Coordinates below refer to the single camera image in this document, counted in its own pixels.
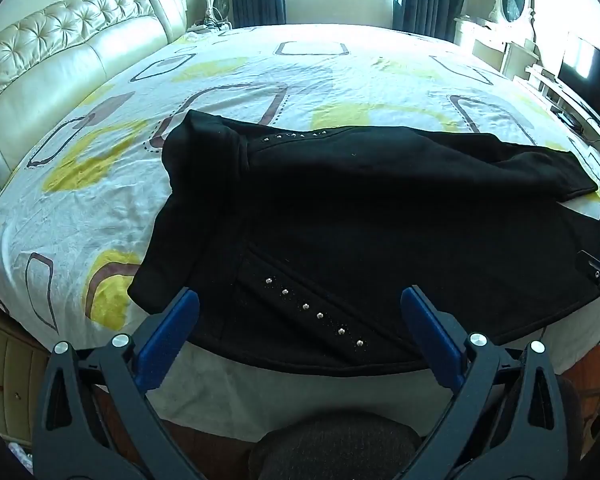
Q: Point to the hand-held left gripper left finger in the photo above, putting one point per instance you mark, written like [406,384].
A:
[167,332]

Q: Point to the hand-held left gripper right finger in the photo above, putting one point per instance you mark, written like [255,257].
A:
[432,332]

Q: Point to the black studded pants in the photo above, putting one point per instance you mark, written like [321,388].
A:
[340,220]

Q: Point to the cream bedside cabinet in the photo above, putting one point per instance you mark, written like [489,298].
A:
[7,375]

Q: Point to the white television stand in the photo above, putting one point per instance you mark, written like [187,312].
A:
[567,100]

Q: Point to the patterned white bed sheet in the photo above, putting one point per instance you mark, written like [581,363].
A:
[95,175]

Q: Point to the black television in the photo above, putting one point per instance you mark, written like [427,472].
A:
[597,85]

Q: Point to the white vanity table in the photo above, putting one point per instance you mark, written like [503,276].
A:
[490,45]

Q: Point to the cream tufted leather headboard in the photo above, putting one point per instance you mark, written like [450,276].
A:
[55,45]

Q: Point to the white fan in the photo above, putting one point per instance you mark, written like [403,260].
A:
[218,7]

